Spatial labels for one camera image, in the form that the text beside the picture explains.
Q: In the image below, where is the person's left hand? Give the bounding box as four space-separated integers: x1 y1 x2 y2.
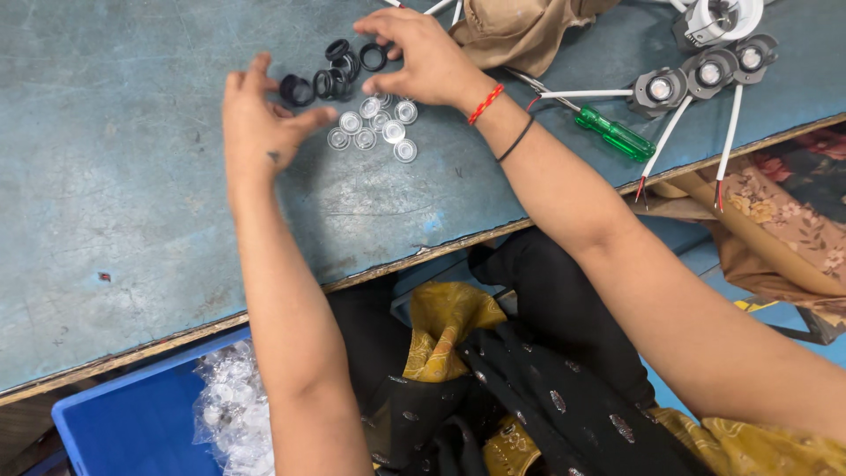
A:
222 52 339 179

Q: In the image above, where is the person's right hand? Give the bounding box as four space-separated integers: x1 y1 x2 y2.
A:
352 7 495 112

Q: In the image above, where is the pile of black plastic rings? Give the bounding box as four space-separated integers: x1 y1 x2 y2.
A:
279 38 391 108

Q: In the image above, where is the cluster of clear round lenses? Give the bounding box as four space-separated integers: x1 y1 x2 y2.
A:
327 94 419 165

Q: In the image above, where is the tan cloth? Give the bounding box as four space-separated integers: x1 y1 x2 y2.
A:
449 0 622 79

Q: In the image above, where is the black wrist band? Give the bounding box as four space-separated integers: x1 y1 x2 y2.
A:
496 115 535 164

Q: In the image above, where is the grey LED light module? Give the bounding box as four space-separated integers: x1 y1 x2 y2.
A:
627 66 690 120
681 48 740 101
730 33 780 86

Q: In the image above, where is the mustard yellow scarf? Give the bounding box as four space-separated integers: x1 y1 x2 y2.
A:
402 281 846 476

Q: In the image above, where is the black patterned garment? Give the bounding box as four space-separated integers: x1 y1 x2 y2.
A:
327 227 716 476

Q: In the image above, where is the plastic bag of clear lenses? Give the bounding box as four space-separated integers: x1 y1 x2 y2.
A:
192 338 276 476

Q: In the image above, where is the white round light fixture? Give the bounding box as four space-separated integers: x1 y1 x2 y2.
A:
670 0 768 52

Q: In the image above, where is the blue plastic crate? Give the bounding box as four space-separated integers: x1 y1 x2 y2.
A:
52 324 265 476

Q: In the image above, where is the brown floral fabric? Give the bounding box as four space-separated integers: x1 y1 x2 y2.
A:
628 127 846 346

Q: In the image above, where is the red thread bracelet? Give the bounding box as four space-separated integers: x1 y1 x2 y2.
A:
468 83 505 126

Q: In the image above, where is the white cable with red tip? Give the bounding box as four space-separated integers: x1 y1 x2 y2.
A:
634 96 695 205
526 88 635 112
714 83 744 213

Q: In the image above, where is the green handled screwdriver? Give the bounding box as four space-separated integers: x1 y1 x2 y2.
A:
505 66 657 164

